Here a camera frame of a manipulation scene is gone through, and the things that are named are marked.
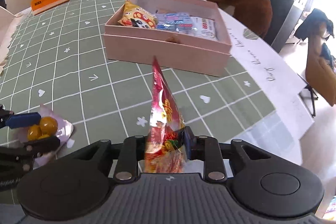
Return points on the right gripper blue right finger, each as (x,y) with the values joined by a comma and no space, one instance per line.
(206,149)

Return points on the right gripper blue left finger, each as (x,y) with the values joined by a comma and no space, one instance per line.
(131,152)

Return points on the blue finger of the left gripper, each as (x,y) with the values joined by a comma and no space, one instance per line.
(32,148)
(13,121)

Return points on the clear pack of brown eggs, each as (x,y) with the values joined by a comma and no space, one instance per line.
(48,128)

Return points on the red chicken snack packet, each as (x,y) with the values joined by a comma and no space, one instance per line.
(164,152)

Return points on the white paper table runner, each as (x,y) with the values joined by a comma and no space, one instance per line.
(270,107)

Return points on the pink storage box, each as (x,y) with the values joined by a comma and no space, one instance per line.
(171,49)

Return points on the white red snack packet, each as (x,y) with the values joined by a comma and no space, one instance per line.
(204,28)

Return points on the blue white snack packets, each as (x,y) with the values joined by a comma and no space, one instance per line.
(179,22)

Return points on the yellow mushroom snack bag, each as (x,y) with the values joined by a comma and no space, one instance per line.
(135,16)

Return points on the black planter box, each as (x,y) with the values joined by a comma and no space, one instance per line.
(285,15)

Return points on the tan chair with black jacket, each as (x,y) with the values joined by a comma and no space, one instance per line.
(320,64)

